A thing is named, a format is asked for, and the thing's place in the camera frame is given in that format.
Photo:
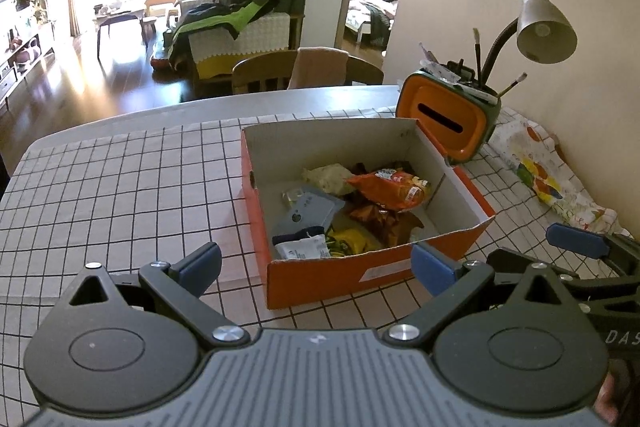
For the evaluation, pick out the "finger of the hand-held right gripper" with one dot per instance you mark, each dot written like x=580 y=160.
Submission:
x=575 y=239
x=600 y=289

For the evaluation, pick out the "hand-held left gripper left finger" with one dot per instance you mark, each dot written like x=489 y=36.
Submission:
x=200 y=264

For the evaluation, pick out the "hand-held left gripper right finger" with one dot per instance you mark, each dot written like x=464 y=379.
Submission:
x=432 y=267

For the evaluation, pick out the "orange-brown snack packet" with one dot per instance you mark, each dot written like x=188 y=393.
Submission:
x=382 y=219

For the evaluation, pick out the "red printed snack packet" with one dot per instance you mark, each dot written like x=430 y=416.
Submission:
x=395 y=192

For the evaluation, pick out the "yellow snack packet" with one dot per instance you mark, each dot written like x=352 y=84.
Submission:
x=352 y=241

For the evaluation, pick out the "orange cardboard box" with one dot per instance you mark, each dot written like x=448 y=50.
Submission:
x=320 y=277

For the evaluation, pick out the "grey snack packet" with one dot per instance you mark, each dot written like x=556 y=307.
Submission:
x=307 y=212

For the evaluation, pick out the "person's right hand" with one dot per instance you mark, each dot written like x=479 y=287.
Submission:
x=607 y=394

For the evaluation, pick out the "floral printed cloth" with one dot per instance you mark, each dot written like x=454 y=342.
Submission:
x=545 y=172

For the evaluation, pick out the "checkered tablecloth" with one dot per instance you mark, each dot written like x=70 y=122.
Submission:
x=125 y=187

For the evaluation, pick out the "orange tissue box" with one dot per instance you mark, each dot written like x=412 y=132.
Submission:
x=450 y=147

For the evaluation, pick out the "paint brush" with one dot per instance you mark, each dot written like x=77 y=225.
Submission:
x=512 y=84
x=477 y=54

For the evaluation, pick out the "light wooden chair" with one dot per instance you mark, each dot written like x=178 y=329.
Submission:
x=260 y=74

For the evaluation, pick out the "beige desk lamp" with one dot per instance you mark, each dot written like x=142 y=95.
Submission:
x=545 y=32

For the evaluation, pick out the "beige cloth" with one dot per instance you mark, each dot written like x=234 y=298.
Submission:
x=317 y=67

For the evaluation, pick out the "white and yellow crochet cover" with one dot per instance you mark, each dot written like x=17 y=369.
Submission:
x=250 y=39

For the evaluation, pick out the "small stool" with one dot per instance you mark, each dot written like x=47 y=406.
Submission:
x=148 y=27

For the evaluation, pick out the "black and green jacket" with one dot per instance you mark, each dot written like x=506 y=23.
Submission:
x=235 y=7

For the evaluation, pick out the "coffee table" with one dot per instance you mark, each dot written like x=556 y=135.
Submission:
x=120 y=14

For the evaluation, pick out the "bed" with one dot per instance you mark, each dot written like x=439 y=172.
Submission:
x=372 y=9

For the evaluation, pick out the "television cabinet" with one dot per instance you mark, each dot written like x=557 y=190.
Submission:
x=20 y=57

